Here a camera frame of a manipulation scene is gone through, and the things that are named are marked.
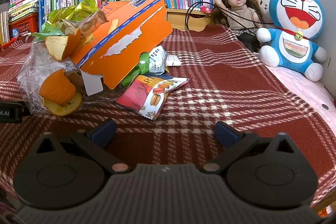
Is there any orange peel cup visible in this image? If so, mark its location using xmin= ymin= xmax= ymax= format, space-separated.
xmin=39 ymin=69 xmax=82 ymax=117

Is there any clear plastic bag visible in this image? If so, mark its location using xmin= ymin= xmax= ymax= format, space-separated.
xmin=16 ymin=41 xmax=85 ymax=114

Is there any orange peel piece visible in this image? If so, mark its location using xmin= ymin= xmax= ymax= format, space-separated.
xmin=45 ymin=29 xmax=81 ymax=61

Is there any orange cardboard snack box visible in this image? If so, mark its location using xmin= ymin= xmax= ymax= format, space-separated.
xmin=71 ymin=0 xmax=173 ymax=96

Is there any macaron snack packet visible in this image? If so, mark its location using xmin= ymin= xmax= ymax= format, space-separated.
xmin=117 ymin=74 xmax=189 ymax=121

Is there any yellow green foil wrapper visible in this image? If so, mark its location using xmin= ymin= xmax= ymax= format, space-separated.
xmin=32 ymin=0 xmax=98 ymax=40

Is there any green plastic wrapper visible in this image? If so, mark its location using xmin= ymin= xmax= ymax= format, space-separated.
xmin=121 ymin=52 xmax=150 ymax=86

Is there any white blue tube wrapper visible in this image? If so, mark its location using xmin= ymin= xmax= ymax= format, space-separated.
xmin=149 ymin=45 xmax=167 ymax=75

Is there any stack of books on crate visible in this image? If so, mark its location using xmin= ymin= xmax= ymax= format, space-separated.
xmin=8 ymin=0 xmax=39 ymax=23

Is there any red crate left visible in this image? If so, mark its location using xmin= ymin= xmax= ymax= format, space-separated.
xmin=9 ymin=13 xmax=39 ymax=38

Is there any blue Doraemon plush toy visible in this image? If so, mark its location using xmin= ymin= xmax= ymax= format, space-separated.
xmin=256 ymin=0 xmax=327 ymax=82

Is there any brown-haired doll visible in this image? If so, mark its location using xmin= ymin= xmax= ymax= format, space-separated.
xmin=211 ymin=0 xmax=264 ymax=35

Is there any wooden drawer organizer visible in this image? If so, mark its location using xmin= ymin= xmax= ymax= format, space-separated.
xmin=166 ymin=9 xmax=210 ymax=32

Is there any white pink bunny plush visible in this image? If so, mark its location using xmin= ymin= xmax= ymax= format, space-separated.
xmin=257 ymin=0 xmax=275 ymax=28

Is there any black cable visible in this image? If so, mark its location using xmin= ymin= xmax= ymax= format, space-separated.
xmin=184 ymin=0 xmax=281 ymax=37

